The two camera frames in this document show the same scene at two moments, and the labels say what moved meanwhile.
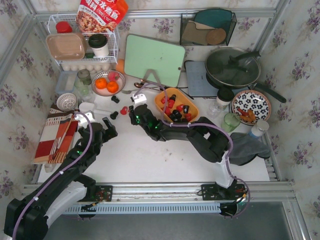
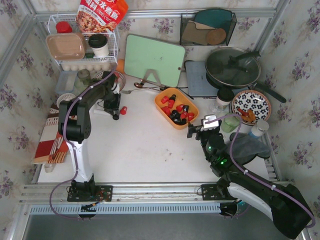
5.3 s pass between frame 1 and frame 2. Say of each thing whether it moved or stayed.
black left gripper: moved
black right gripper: moved
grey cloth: stayed
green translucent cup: stayed
